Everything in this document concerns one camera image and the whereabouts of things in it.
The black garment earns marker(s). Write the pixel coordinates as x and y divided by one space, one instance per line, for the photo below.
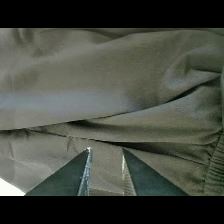
110 90

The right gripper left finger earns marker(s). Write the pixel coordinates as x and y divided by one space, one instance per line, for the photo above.
68 178

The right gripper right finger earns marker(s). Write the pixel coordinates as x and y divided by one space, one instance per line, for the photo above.
146 180

